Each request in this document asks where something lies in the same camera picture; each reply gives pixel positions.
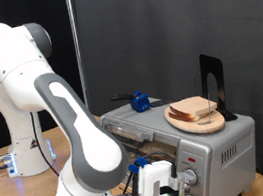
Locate slotted spatula with blue block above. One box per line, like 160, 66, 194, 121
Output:
109, 84, 177, 118

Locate black metal bookend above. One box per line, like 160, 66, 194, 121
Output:
195, 50, 239, 126

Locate vertical metal pole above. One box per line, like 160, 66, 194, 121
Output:
65, 0, 92, 110

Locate glass oven door with handle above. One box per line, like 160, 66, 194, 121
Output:
102, 108, 187, 183

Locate round wooden plate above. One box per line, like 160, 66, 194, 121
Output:
162, 97, 228, 141

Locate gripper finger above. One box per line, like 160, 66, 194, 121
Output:
178, 173, 192, 191

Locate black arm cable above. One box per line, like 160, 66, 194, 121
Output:
0, 47, 182, 196

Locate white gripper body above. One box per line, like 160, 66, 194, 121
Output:
134, 157, 185, 196

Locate silver toaster oven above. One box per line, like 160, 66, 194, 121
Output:
95, 80, 263, 196

